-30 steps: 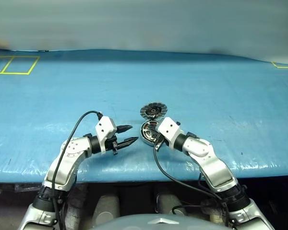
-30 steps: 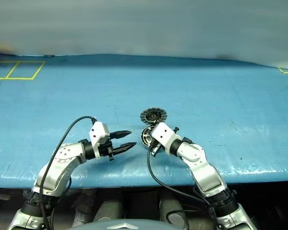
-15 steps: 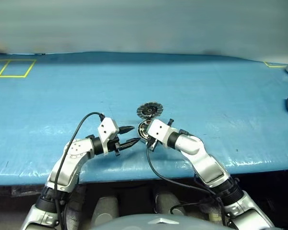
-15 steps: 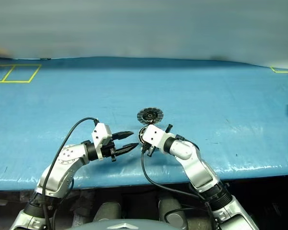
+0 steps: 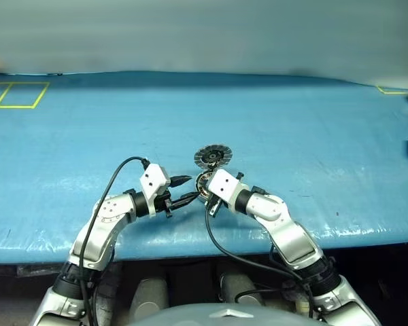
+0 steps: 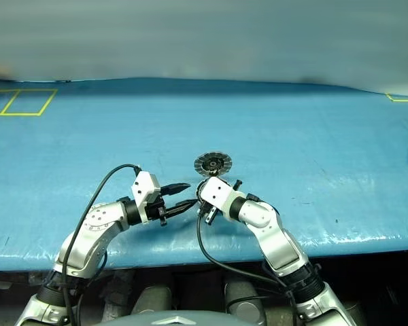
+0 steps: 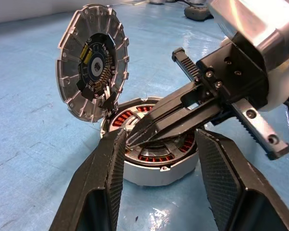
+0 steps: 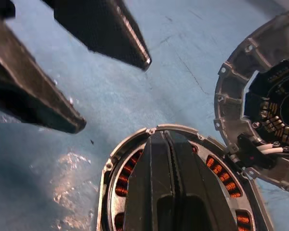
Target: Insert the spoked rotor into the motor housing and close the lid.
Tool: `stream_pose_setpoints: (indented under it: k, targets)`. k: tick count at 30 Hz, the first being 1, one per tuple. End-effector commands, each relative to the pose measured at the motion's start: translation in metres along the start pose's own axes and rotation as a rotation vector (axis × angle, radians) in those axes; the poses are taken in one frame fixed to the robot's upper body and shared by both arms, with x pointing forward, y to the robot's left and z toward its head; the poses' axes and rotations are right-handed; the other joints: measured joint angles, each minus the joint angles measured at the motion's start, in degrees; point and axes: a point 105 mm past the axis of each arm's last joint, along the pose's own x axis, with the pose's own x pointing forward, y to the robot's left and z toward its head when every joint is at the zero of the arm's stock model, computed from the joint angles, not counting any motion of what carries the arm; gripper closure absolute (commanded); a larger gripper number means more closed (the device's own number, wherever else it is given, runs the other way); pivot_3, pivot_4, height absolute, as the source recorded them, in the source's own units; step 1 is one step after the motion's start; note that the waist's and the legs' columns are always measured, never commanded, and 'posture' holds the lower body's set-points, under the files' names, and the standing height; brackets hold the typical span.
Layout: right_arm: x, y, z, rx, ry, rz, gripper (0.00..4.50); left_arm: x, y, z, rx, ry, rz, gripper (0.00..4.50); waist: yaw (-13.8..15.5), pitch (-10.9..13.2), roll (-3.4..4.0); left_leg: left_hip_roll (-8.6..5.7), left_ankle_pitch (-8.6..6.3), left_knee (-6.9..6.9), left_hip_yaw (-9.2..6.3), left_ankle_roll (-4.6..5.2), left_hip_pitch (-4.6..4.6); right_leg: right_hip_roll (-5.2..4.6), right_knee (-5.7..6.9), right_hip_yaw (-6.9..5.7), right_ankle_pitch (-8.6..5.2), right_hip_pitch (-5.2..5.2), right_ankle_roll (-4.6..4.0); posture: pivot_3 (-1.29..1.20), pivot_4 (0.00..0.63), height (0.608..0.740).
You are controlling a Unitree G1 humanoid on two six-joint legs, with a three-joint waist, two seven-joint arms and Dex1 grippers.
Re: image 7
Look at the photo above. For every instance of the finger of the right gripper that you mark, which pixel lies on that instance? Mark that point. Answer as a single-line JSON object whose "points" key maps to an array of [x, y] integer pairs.
{"points": [[178, 127], [168, 103]]}

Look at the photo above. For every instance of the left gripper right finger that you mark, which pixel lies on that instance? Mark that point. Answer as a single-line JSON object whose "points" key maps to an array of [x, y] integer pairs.
{"points": [[231, 173]]}

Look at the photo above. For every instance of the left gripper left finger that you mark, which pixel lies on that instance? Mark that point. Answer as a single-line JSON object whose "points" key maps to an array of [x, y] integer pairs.
{"points": [[96, 168]]}

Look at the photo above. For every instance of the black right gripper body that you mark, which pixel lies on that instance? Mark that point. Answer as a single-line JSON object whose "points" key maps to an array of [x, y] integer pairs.
{"points": [[240, 79]]}

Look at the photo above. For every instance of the silver motor base copper windings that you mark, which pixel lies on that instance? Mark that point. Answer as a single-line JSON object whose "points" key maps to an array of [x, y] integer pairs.
{"points": [[159, 175]]}

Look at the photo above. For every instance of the silver motor cover circuit board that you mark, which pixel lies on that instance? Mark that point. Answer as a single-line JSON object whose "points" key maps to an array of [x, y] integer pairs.
{"points": [[69, 72]]}

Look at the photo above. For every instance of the small black device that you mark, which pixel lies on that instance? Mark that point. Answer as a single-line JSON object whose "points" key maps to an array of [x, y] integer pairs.
{"points": [[197, 12]]}

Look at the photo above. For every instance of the grey background object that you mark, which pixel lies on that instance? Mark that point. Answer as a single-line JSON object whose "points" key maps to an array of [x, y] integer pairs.
{"points": [[183, 2]]}

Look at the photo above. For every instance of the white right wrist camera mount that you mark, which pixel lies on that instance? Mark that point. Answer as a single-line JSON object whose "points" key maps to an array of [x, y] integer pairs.
{"points": [[279, 91]]}

